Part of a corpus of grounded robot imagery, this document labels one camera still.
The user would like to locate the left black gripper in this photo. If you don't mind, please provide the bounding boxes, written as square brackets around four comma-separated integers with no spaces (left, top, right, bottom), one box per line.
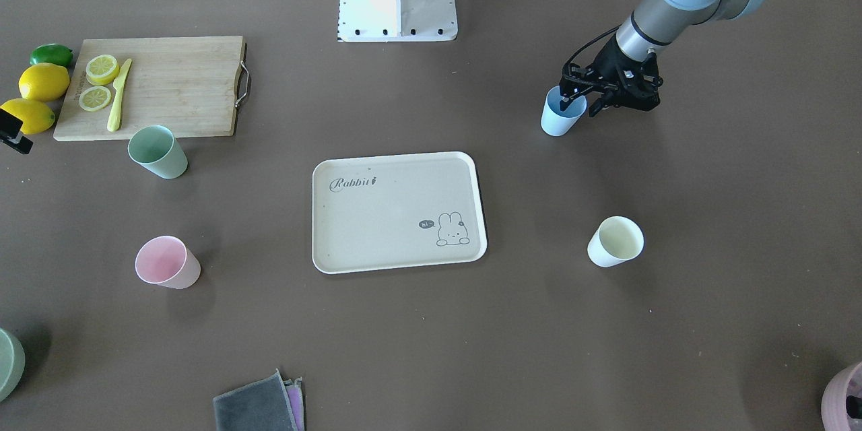
[558,38,664,118]

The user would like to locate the blue cup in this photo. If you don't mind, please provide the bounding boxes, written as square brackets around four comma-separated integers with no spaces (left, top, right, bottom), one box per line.
[541,86,587,136]

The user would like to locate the green cup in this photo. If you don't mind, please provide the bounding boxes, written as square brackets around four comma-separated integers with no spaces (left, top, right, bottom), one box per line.
[127,125,189,179]

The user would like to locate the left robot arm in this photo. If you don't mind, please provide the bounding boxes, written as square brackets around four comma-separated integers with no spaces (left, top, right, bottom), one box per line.
[558,0,764,116]

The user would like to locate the beige rabbit tray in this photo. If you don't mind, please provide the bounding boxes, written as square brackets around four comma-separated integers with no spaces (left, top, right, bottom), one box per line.
[312,152,488,275]

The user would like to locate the yellow lemon lower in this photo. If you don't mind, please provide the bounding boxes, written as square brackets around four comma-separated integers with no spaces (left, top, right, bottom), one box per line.
[1,98,56,135]

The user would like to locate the yellow lemon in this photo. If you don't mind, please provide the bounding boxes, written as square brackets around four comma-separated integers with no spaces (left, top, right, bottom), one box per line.
[18,63,70,102]
[1,98,56,135]

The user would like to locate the yellow lemon upper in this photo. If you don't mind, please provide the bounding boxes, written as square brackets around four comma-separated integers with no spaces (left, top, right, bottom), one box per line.
[18,63,70,102]

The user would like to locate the green lime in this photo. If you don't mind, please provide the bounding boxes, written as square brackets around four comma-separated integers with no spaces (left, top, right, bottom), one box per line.
[30,42,73,68]

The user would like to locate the lemon slice lower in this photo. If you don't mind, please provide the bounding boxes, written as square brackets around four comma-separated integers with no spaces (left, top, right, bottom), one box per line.
[77,86,113,112]

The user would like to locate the lemon slice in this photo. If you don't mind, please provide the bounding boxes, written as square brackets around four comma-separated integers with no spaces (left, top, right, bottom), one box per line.
[84,54,121,86]
[77,86,113,112]

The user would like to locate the yellow plastic knife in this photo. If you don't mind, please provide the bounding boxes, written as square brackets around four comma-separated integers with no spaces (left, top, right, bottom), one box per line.
[106,59,133,131]

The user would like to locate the lemon slice upper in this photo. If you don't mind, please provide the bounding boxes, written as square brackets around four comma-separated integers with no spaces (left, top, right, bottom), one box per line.
[84,54,121,86]

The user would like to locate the cream white cup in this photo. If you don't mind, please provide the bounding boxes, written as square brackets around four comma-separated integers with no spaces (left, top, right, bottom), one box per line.
[587,215,644,267]

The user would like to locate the bamboo cutting board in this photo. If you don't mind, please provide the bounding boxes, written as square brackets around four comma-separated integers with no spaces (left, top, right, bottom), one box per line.
[53,36,246,141]

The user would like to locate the pink cup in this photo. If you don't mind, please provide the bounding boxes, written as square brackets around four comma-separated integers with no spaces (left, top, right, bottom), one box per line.
[135,235,202,289]

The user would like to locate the green bowl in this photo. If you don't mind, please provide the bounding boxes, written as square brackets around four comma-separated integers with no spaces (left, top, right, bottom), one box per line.
[0,329,26,401]

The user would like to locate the grey cloth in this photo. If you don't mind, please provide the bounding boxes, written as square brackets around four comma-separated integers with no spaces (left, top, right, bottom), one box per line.
[213,372,296,430]

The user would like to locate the purple cloth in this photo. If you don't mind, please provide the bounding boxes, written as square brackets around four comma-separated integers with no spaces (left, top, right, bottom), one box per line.
[284,378,306,431]

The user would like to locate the pink bowl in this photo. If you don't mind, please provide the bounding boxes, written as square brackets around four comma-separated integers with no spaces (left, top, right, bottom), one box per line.
[821,362,861,430]

